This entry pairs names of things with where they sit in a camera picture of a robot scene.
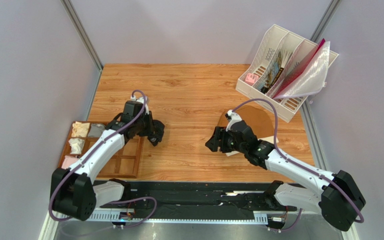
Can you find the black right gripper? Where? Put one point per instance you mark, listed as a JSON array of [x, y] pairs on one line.
[[221, 140]]

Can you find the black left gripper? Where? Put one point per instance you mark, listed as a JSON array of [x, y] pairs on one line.
[[148, 116]]

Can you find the black striped underwear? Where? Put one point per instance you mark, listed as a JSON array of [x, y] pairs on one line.
[[157, 134]]

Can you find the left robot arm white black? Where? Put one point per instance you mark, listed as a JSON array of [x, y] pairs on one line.
[[73, 194]]

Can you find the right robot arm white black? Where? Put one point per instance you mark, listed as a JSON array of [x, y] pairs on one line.
[[335, 196]]

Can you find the grey rolled underwear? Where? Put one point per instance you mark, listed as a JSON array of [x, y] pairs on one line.
[[96, 130]]

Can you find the orange ribbed underwear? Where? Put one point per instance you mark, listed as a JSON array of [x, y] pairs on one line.
[[259, 122]]

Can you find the cream rolled underwear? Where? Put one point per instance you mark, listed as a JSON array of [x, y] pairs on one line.
[[80, 129]]

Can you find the white rolled underwear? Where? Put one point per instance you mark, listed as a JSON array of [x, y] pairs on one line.
[[76, 145]]

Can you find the pink rolled underwear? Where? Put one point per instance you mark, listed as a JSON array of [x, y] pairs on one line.
[[68, 161]]

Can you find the wooden compartment tray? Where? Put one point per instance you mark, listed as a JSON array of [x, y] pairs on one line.
[[124, 164]]

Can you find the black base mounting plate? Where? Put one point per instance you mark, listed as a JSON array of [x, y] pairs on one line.
[[199, 200]]

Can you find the pink sticky note pad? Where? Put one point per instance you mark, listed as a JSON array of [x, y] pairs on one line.
[[251, 79]]

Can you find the illustrated booklet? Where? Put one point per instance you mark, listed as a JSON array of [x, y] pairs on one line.
[[273, 71]]

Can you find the red plastic folder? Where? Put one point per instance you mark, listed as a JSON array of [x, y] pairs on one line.
[[303, 50]]

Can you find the white plastic file rack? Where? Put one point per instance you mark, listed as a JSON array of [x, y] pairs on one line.
[[275, 38]]

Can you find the clear bubble plastic folder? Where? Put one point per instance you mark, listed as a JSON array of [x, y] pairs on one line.
[[309, 77]]

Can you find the left aluminium corner post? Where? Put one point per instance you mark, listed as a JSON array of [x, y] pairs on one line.
[[78, 25]]

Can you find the aluminium corner post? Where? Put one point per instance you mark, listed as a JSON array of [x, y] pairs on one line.
[[78, 25], [325, 20]]

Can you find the aluminium rail frame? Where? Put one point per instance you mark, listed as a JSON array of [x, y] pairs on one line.
[[73, 193]]

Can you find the right aluminium corner post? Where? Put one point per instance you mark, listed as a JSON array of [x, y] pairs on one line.
[[325, 20]]

